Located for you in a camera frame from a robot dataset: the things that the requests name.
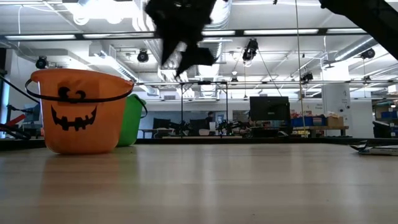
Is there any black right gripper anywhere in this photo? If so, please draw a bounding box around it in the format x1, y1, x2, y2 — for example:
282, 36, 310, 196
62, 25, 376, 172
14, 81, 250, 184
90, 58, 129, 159
144, 0, 218, 78

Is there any orange jack-o-lantern bucket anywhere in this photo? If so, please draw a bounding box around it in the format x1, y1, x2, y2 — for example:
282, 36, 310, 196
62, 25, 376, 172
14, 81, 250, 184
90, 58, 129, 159
25, 68, 135, 156

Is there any person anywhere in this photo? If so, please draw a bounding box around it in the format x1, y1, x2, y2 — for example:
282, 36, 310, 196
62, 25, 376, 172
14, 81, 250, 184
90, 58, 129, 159
204, 111, 216, 130

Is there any green plastic bucket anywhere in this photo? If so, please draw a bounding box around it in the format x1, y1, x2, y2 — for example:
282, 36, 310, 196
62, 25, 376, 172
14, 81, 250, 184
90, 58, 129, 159
117, 94, 148, 147

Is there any black monitor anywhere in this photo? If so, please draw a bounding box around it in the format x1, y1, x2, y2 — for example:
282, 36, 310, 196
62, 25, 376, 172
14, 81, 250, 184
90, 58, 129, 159
249, 96, 292, 123

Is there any thin tan pole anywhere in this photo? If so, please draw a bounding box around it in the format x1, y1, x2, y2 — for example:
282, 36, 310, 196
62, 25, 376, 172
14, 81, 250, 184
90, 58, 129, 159
294, 0, 307, 138

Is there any blue storage bin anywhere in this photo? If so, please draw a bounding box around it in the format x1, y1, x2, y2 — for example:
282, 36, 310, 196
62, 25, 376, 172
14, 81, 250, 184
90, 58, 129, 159
291, 116, 327, 128

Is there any wooden background table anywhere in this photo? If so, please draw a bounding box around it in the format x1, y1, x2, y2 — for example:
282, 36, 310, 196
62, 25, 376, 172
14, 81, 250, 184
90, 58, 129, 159
248, 124, 349, 138

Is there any cardboard box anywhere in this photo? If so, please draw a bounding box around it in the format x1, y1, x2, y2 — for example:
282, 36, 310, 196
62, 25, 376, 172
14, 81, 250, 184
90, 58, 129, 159
326, 115, 345, 128

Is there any black background rig frame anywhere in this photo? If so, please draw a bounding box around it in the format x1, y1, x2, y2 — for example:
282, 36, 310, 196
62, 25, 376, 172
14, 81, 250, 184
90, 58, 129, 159
178, 80, 231, 138

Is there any wide silver ventilation duct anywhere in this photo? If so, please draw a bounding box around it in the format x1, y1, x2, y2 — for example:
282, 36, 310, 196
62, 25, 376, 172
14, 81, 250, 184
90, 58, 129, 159
189, 0, 233, 98

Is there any long black light rail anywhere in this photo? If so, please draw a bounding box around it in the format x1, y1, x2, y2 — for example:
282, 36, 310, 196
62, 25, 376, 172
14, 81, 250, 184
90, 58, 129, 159
0, 27, 369, 41

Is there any black aluminium table frame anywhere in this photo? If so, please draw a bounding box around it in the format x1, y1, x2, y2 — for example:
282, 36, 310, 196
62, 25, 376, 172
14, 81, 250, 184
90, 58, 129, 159
0, 136, 398, 152

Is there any thin black cable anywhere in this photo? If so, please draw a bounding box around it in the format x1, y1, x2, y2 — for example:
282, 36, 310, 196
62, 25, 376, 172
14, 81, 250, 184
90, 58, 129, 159
0, 74, 41, 105

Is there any red cable tag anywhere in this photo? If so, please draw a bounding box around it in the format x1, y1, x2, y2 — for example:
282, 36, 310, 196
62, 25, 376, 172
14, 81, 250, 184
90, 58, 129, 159
5, 113, 27, 128

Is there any slim silver ventilation duct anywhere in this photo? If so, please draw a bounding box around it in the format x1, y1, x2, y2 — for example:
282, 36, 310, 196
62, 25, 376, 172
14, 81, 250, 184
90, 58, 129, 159
334, 34, 380, 62

